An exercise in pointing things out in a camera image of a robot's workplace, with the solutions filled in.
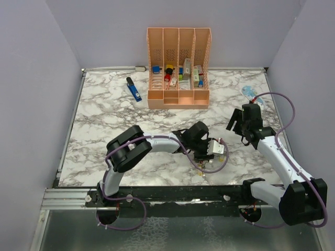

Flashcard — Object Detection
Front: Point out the red handled key organizer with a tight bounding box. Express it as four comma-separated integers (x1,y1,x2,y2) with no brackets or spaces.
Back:
195,156,226,177

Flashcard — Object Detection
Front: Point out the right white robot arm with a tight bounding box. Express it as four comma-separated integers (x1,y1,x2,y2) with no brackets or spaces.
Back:
226,103,328,226

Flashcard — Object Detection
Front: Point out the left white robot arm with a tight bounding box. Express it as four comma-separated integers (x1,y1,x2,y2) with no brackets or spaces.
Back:
97,121,214,207

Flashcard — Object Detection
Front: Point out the blue white blister pack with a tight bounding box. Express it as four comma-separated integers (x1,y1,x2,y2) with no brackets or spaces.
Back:
241,85,265,111

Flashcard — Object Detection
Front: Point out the white red box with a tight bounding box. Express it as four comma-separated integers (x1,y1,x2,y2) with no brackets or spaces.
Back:
193,65,204,88

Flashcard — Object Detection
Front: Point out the pink pencil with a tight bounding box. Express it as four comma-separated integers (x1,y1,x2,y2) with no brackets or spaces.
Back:
165,75,176,90

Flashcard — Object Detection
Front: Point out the green white box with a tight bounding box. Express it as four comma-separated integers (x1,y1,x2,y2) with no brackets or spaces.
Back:
182,58,191,80

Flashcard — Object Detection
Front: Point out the red black stamp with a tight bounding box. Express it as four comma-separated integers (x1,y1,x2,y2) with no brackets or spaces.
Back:
164,67,173,82

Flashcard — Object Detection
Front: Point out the peach plastic desk organizer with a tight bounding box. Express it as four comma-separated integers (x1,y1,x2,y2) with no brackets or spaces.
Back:
147,28,211,109

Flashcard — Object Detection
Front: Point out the blue stamp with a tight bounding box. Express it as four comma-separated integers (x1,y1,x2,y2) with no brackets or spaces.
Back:
152,65,162,74

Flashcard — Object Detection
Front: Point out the blue stapler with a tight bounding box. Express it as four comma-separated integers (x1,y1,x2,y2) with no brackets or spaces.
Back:
126,77,142,102

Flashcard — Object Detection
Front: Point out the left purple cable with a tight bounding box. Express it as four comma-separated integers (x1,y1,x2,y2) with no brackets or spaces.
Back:
95,134,230,231

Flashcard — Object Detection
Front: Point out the purple cable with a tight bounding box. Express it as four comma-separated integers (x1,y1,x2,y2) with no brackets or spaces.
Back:
95,134,230,231
242,92,329,230

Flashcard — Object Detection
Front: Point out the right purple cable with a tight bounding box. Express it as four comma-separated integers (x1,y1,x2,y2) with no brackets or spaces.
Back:
242,92,329,230

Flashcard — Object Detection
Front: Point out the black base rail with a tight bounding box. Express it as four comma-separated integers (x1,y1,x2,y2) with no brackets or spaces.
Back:
85,185,264,218

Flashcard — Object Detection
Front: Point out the white wall plug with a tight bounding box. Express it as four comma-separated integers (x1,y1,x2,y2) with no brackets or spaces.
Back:
135,66,147,72

